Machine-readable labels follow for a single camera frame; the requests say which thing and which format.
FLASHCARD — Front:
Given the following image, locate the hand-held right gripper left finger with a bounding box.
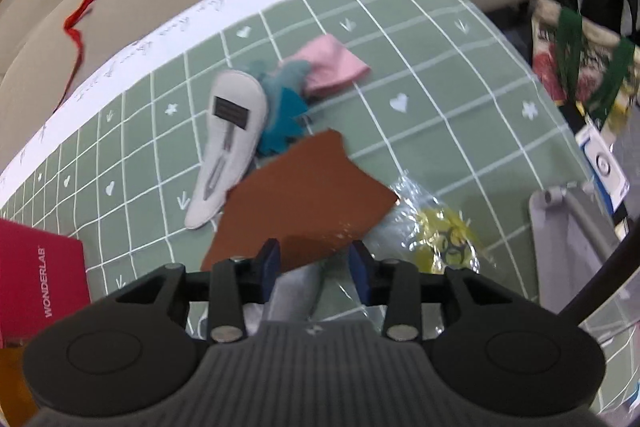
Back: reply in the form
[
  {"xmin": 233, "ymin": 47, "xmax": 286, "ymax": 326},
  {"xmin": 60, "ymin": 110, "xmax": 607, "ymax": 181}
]
[{"xmin": 107, "ymin": 238, "xmax": 281, "ymax": 344}]

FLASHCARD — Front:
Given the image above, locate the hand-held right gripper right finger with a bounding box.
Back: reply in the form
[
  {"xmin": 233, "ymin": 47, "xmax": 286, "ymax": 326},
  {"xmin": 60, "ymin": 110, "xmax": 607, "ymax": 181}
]
[{"xmin": 350, "ymin": 241, "xmax": 531, "ymax": 342}]

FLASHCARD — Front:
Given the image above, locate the grey cloth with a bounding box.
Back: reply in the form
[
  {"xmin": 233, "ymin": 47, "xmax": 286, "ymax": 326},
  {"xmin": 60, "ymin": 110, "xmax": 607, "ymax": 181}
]
[{"xmin": 270, "ymin": 252, "xmax": 353, "ymax": 324}]

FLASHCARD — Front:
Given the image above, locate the brown leather piece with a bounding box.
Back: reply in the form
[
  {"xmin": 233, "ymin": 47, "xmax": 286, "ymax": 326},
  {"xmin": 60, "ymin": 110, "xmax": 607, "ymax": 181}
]
[{"xmin": 201, "ymin": 129, "xmax": 399, "ymax": 275}]

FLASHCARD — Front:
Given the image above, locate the clear bag with yellow item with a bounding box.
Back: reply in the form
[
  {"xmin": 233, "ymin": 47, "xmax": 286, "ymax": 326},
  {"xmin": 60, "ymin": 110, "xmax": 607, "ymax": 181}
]
[{"xmin": 340, "ymin": 176, "xmax": 482, "ymax": 323}]

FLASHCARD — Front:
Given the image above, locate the white grey pouch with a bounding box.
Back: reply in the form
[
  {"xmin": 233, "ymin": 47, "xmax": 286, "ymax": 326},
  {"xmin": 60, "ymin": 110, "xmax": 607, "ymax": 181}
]
[{"xmin": 184, "ymin": 69, "xmax": 269, "ymax": 231}]

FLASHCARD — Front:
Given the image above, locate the pink cloth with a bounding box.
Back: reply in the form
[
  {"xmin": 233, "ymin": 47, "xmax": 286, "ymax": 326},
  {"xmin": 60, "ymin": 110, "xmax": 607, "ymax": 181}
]
[{"xmin": 291, "ymin": 34, "xmax": 372, "ymax": 101}]

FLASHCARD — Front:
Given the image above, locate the teal cloth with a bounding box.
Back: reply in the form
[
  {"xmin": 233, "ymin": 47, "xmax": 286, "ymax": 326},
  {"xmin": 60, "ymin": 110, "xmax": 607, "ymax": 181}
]
[{"xmin": 256, "ymin": 87, "xmax": 312, "ymax": 158}]

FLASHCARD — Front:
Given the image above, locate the dusty blue cloth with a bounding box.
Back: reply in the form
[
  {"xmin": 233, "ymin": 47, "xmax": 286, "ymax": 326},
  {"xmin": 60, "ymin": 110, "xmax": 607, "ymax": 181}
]
[{"xmin": 249, "ymin": 58, "xmax": 312, "ymax": 108}]

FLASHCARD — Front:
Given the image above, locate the grey plastic stool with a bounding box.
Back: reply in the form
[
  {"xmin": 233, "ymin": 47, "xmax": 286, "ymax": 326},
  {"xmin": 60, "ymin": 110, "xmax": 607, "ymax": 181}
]
[{"xmin": 529, "ymin": 183, "xmax": 622, "ymax": 314}]

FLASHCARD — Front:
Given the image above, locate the green grid tablecloth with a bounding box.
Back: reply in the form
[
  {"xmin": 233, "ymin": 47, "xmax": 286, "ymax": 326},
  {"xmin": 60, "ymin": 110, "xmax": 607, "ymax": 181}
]
[{"xmin": 0, "ymin": 0, "xmax": 640, "ymax": 408}]

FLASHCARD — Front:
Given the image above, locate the clear box with red lid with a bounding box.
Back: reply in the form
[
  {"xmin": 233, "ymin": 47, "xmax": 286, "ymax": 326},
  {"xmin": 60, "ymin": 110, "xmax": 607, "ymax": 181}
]
[{"xmin": 0, "ymin": 218, "xmax": 92, "ymax": 349}]

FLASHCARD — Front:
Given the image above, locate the white blue package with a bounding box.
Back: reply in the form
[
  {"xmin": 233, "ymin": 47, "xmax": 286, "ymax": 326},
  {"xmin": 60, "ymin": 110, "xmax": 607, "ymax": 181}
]
[{"xmin": 574, "ymin": 121, "xmax": 632, "ymax": 210}]

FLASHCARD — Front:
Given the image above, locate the printed tote bag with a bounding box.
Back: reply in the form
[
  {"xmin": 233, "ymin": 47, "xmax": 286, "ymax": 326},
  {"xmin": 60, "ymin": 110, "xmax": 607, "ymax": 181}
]
[{"xmin": 531, "ymin": 0, "xmax": 640, "ymax": 130}]

